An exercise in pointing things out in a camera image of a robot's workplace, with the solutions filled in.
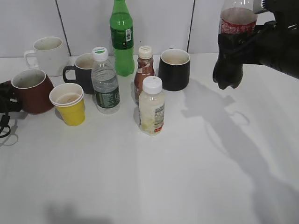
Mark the black cable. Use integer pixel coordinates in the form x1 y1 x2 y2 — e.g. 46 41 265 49
0 109 12 138

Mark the red ceramic mug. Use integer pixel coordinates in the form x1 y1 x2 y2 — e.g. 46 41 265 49
11 69 54 114

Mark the dark grey ceramic mug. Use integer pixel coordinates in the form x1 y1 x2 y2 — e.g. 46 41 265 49
63 53 94 95

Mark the cloudy juice bottle white cap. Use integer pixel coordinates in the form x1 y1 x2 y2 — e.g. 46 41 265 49
139 76 165 136

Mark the brown coffee bottle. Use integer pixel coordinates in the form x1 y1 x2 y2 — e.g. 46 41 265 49
134 45 155 104

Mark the white ceramic mug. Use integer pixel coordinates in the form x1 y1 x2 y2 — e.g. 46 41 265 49
23 36 70 77

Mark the yellow paper cup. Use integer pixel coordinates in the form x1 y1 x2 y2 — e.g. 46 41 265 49
49 83 85 126

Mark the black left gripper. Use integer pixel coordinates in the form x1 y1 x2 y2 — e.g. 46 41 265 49
0 80 23 113

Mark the cola bottle red label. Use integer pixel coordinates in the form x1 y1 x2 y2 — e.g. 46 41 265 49
213 0 257 90

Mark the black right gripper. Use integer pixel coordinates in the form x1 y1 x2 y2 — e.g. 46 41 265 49
217 0 299 79

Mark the green soda bottle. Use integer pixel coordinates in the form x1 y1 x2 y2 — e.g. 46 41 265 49
109 0 135 77

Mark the black ceramic mug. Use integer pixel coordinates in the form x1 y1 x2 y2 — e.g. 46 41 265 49
158 49 191 91

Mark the clear water bottle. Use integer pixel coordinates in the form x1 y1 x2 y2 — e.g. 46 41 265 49
91 47 121 115

